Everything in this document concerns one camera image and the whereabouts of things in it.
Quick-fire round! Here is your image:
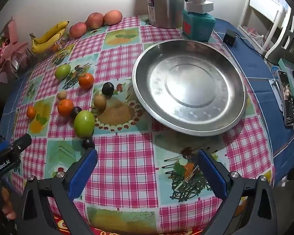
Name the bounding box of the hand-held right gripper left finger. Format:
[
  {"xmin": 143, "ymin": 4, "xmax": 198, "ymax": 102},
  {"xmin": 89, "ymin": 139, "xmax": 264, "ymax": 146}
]
[{"xmin": 15, "ymin": 147, "xmax": 98, "ymax": 235}]

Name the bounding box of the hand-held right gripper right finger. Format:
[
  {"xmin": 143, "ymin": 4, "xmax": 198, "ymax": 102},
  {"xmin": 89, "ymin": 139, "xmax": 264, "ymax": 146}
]
[{"xmin": 197, "ymin": 149, "xmax": 278, "ymax": 235}]

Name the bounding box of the dark plum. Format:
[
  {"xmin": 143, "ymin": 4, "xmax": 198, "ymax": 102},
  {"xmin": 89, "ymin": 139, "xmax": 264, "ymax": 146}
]
[
  {"xmin": 71, "ymin": 106, "xmax": 83, "ymax": 119},
  {"xmin": 82, "ymin": 138, "xmax": 95, "ymax": 150},
  {"xmin": 101, "ymin": 82, "xmax": 115, "ymax": 96}
]

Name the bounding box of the large green jujube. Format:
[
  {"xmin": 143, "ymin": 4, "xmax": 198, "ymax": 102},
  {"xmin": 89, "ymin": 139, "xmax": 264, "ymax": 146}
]
[{"xmin": 74, "ymin": 110, "xmax": 95, "ymax": 139}]

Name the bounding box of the large orange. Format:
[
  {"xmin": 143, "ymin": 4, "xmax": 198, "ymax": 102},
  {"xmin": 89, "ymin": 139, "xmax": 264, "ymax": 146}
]
[{"xmin": 57, "ymin": 99, "xmax": 74, "ymax": 117}]

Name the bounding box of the large brown kiwi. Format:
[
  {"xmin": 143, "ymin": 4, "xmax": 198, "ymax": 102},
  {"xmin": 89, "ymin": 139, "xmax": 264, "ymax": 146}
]
[{"xmin": 93, "ymin": 95, "xmax": 107, "ymax": 109}]

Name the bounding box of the small green jujube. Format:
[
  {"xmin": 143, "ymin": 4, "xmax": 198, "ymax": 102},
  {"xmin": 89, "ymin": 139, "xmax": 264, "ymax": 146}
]
[{"xmin": 54, "ymin": 64, "xmax": 71, "ymax": 80}]

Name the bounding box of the orange with dark stem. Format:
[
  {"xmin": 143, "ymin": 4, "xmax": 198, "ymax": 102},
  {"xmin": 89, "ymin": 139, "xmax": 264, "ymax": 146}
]
[{"xmin": 78, "ymin": 73, "xmax": 94, "ymax": 90}]

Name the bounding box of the round steel plate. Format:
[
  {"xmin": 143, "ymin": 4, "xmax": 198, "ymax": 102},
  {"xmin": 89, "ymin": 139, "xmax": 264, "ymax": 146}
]
[{"xmin": 132, "ymin": 39, "xmax": 247, "ymax": 136}]

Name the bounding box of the person's left hand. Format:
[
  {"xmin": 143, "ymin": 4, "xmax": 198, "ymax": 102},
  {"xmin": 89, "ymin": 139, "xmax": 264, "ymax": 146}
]
[{"xmin": 0, "ymin": 186, "xmax": 16, "ymax": 221}]

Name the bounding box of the pink checked fruit-print tablecloth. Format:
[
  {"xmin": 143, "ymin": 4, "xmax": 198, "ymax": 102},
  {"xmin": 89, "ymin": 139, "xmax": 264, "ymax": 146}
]
[{"xmin": 11, "ymin": 14, "xmax": 276, "ymax": 234}]

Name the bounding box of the pink wrapped flower bouquet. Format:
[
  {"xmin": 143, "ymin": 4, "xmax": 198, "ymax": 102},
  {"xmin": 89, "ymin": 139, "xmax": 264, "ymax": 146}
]
[{"xmin": 0, "ymin": 17, "xmax": 30, "ymax": 84}]

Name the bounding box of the yellow banana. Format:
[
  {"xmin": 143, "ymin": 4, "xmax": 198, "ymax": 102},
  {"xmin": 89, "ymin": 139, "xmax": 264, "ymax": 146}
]
[
  {"xmin": 38, "ymin": 21, "xmax": 70, "ymax": 45},
  {"xmin": 30, "ymin": 29, "xmax": 66, "ymax": 54}
]

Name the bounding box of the clear plastic fruit container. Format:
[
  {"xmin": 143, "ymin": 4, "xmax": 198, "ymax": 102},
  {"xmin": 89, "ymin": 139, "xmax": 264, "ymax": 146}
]
[{"xmin": 38, "ymin": 33, "xmax": 70, "ymax": 59}]

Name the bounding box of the black smartphone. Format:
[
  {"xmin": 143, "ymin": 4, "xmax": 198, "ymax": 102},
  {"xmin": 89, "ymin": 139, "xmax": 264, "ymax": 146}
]
[{"xmin": 277, "ymin": 70, "xmax": 294, "ymax": 127}]

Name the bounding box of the light blue phone stand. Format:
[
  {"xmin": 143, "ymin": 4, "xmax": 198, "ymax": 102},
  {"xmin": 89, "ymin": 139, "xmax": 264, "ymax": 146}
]
[{"xmin": 269, "ymin": 66, "xmax": 285, "ymax": 110}]

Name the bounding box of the red apple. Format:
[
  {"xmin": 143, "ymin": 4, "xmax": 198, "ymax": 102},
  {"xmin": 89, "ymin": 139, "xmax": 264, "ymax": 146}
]
[
  {"xmin": 104, "ymin": 10, "xmax": 123, "ymax": 25},
  {"xmin": 85, "ymin": 12, "xmax": 105, "ymax": 30},
  {"xmin": 69, "ymin": 22, "xmax": 87, "ymax": 39}
]

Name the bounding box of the black power adapter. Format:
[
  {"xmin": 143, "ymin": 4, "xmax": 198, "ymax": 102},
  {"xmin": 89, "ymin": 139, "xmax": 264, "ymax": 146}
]
[{"xmin": 223, "ymin": 29, "xmax": 237, "ymax": 47}]

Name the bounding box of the teal device with red label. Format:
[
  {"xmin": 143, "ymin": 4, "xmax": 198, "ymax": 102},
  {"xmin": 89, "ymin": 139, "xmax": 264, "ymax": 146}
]
[{"xmin": 182, "ymin": 9, "xmax": 215, "ymax": 42}]

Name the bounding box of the white chair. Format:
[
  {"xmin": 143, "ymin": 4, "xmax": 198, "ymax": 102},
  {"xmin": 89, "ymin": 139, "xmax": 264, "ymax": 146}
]
[{"xmin": 237, "ymin": 0, "xmax": 288, "ymax": 52}]

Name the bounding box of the steel thermos jug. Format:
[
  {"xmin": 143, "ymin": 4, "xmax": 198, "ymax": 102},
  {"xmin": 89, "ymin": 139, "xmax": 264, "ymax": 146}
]
[{"xmin": 146, "ymin": 0, "xmax": 195, "ymax": 29}]

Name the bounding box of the black cable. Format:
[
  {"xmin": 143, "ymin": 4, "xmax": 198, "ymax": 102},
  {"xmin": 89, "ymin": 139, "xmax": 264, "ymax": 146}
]
[{"xmin": 235, "ymin": 33, "xmax": 275, "ymax": 64}]

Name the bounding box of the white plastic frame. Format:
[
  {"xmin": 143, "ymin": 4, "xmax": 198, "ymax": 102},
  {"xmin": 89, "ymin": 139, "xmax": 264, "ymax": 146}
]
[{"xmin": 266, "ymin": 5, "xmax": 294, "ymax": 65}]

